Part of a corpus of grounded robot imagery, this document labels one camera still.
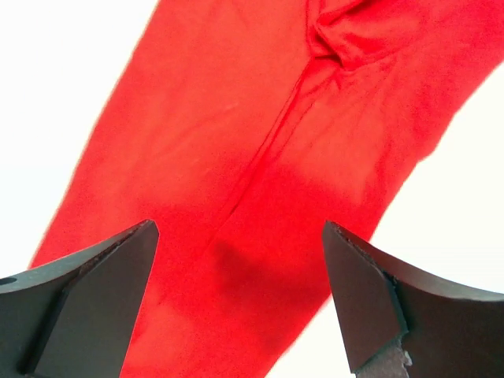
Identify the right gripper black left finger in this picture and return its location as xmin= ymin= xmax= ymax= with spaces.
xmin=1 ymin=220 xmax=159 ymax=378

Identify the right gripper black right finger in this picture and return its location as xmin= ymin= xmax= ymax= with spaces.
xmin=322 ymin=222 xmax=503 ymax=377

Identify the red t shirt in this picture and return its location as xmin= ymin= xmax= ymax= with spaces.
xmin=33 ymin=0 xmax=503 ymax=377

